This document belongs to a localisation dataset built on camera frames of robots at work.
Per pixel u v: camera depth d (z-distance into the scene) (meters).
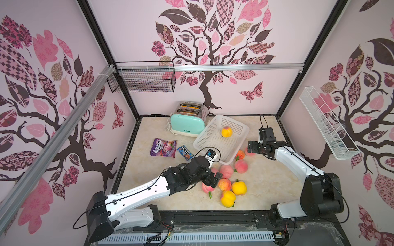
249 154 0.95
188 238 0.70
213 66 0.92
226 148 1.00
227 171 0.84
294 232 0.70
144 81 1.22
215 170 0.85
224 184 0.81
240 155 0.92
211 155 0.62
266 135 0.68
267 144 0.67
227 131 1.03
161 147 1.00
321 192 0.43
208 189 0.79
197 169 0.52
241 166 0.87
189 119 0.98
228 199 0.76
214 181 0.63
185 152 0.98
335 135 0.75
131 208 0.43
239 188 0.79
